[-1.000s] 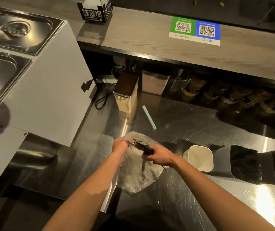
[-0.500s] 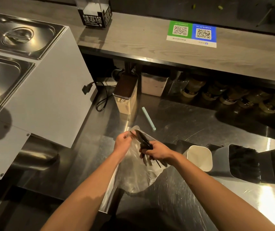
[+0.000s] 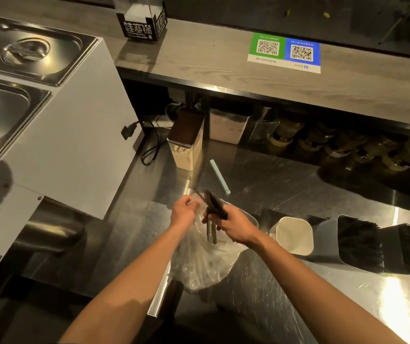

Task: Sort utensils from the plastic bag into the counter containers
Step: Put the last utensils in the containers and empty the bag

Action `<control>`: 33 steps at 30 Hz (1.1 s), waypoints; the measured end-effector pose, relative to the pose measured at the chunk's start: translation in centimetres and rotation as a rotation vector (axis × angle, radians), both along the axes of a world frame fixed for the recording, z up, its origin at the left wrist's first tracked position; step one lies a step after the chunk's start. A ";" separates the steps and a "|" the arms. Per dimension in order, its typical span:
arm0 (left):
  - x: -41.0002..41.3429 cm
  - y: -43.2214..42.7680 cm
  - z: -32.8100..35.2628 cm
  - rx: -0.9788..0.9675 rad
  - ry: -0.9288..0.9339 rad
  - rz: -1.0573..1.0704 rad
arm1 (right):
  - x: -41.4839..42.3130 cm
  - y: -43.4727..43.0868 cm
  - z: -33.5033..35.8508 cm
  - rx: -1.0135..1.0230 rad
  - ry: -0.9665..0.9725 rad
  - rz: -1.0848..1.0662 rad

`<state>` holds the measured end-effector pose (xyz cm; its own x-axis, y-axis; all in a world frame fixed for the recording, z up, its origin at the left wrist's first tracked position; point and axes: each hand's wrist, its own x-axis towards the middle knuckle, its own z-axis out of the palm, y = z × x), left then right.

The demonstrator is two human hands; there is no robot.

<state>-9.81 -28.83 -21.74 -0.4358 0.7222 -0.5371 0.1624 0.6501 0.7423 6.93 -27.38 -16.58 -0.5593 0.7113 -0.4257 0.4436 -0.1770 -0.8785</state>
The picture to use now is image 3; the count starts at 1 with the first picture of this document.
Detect white bin of black cutlery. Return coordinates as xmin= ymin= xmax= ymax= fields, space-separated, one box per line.
xmin=314 ymin=214 xmax=385 ymax=275

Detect person's right hand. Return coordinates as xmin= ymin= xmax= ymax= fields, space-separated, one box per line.
xmin=203 ymin=205 xmax=262 ymax=247

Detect green and blue code sticker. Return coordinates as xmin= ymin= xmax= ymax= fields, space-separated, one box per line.
xmin=246 ymin=32 xmax=322 ymax=74

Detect person's right forearm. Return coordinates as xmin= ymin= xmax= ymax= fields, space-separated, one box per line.
xmin=246 ymin=227 xmax=408 ymax=344

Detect black printed paper box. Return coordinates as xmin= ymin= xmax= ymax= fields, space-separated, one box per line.
xmin=112 ymin=0 xmax=169 ymax=43

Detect row of brown labelled jars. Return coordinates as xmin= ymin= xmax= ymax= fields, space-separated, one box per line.
xmin=267 ymin=116 xmax=410 ymax=172

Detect black power plug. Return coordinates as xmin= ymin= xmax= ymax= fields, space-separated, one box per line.
xmin=120 ymin=121 xmax=142 ymax=141

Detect mint green stick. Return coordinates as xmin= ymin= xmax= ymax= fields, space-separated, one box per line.
xmin=209 ymin=159 xmax=231 ymax=196

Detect clear plastic bag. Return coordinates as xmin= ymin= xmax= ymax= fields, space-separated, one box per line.
xmin=170 ymin=198 xmax=260 ymax=293

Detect clear plastic packet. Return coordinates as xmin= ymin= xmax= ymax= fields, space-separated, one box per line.
xmin=251 ymin=119 xmax=281 ymax=144

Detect white square cup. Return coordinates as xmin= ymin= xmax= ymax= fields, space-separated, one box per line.
xmin=269 ymin=216 xmax=314 ymax=257

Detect chair legs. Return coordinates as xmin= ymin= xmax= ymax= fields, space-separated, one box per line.
xmin=377 ymin=0 xmax=410 ymax=53

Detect person's left hand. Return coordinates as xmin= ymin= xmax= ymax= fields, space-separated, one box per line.
xmin=171 ymin=195 xmax=201 ymax=230

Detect black power cable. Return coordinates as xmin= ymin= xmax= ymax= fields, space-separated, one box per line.
xmin=141 ymin=126 xmax=163 ymax=167

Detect person's left forearm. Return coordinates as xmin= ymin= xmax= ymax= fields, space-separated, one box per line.
xmin=57 ymin=222 xmax=193 ymax=344

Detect steel pan lid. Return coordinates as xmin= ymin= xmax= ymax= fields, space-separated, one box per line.
xmin=0 ymin=16 xmax=100 ymax=87
xmin=0 ymin=75 xmax=53 ymax=165

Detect clear container with pale powder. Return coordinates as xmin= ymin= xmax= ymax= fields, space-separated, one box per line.
xmin=209 ymin=107 xmax=251 ymax=145

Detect white canister with brown lid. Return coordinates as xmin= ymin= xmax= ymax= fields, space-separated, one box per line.
xmin=166 ymin=109 xmax=206 ymax=172

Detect steel cylinder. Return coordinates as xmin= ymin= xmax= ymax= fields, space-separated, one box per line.
xmin=11 ymin=200 xmax=86 ymax=253

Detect white food warmer cabinet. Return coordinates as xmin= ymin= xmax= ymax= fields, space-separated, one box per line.
xmin=0 ymin=16 xmax=145 ymax=266

